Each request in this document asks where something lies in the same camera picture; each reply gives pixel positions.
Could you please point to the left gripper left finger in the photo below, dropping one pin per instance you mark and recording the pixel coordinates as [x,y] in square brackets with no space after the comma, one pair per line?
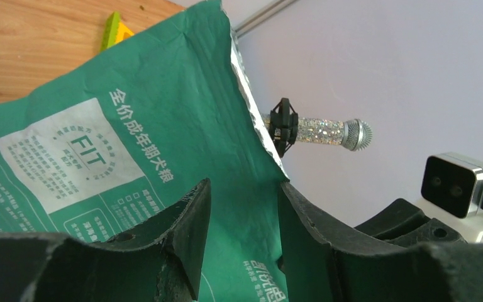
[159,259]

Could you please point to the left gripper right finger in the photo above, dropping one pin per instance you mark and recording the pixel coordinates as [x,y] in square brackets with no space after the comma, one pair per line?
[324,259]

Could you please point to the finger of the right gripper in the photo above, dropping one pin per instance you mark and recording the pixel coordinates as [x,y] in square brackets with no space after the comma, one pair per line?
[404,224]

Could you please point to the green dog food bag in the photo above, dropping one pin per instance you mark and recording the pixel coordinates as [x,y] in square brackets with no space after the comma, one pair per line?
[122,137]

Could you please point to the glitter silver microphone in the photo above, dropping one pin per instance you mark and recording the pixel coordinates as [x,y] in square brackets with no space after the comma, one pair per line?
[354,135]

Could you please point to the yellow green triangular toy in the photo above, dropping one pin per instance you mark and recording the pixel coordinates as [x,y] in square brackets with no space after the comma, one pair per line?
[115,31]

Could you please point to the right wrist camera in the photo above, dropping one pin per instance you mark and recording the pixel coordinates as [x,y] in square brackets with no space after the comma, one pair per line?
[452,192]

